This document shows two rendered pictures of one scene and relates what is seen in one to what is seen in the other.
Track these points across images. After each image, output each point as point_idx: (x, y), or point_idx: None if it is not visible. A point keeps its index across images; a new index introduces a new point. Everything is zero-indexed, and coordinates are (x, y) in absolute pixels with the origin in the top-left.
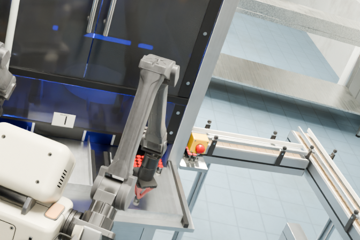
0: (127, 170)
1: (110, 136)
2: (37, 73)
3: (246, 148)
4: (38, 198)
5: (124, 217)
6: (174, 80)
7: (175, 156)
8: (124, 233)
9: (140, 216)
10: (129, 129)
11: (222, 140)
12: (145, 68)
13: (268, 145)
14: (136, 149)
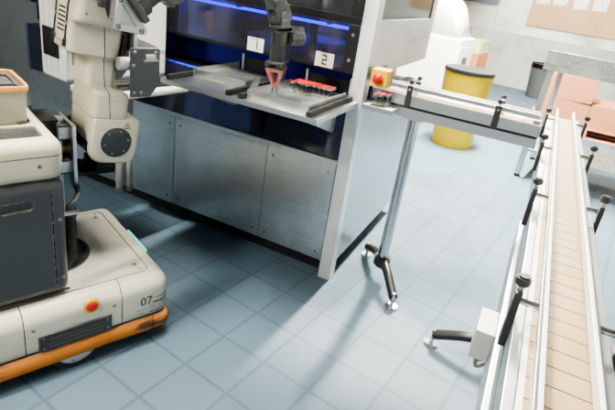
0: None
1: (304, 74)
2: None
3: (455, 105)
4: None
5: (254, 101)
6: None
7: (356, 91)
8: (315, 185)
9: (269, 102)
10: None
11: (424, 90)
12: None
13: (483, 102)
14: None
